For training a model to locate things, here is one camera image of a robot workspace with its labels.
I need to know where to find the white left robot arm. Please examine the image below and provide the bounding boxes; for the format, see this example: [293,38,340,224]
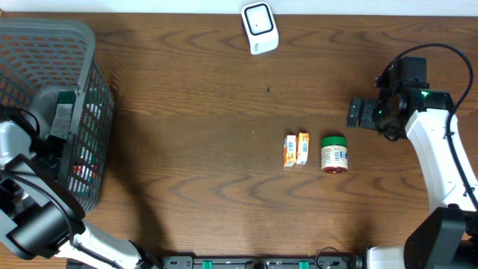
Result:
[1,105,163,268]

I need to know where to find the green lid jar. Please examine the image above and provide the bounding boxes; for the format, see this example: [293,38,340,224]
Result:
[320,136,348,173]

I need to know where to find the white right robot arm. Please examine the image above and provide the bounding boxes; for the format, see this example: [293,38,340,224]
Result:
[347,57,477,268]

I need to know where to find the orange small box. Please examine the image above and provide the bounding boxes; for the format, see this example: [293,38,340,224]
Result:
[283,134,297,167]
[296,132,309,165]

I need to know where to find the green white flat package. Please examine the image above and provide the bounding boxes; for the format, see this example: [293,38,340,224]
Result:
[50,91,76,140]

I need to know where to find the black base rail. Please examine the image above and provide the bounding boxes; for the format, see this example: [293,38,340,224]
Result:
[161,256,363,269]

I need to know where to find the white barcode scanner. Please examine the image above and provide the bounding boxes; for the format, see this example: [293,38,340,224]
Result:
[240,1,279,55]

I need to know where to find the grey plastic basket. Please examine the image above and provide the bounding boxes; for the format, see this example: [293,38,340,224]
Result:
[1,19,114,212]

